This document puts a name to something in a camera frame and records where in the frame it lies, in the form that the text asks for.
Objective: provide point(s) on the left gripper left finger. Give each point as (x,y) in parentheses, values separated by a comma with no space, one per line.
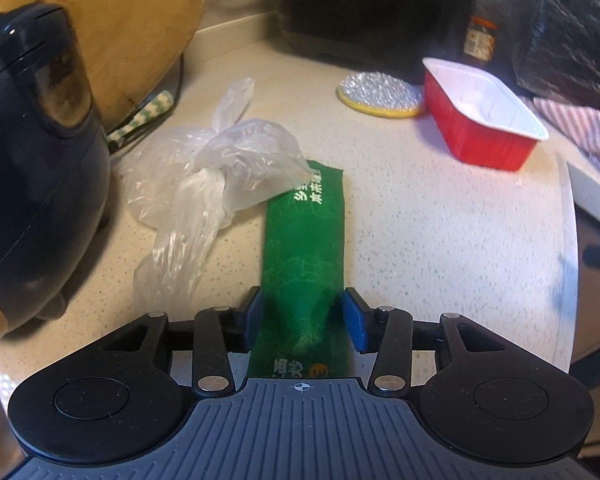
(219,332)

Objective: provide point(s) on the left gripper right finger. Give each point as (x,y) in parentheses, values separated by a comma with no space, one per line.
(385,331)

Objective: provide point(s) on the green snack wrapper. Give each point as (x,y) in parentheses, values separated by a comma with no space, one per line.
(302,333)

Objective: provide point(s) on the red foil tray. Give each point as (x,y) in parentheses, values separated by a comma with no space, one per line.
(482,121)

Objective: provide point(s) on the pink striped cloth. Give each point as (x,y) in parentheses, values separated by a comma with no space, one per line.
(580,124)

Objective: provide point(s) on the clear plastic bag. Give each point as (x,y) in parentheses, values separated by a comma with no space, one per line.
(188,183)

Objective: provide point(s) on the black glossy bag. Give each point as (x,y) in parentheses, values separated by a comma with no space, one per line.
(556,51)

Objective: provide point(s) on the green white woven cloth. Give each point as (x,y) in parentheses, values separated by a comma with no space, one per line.
(158,106)

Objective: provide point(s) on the silver round foil lid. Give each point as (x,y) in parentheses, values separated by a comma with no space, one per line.
(380,95)

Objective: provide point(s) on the navy and gold rice cooker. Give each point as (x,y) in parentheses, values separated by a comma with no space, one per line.
(54,162)

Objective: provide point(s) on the glass sauce jar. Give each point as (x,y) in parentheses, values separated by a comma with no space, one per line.
(479,41)

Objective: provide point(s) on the black rectangular appliance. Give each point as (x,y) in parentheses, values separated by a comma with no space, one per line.
(389,35)

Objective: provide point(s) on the round wooden cutting board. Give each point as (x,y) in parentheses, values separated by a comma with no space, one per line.
(128,46)

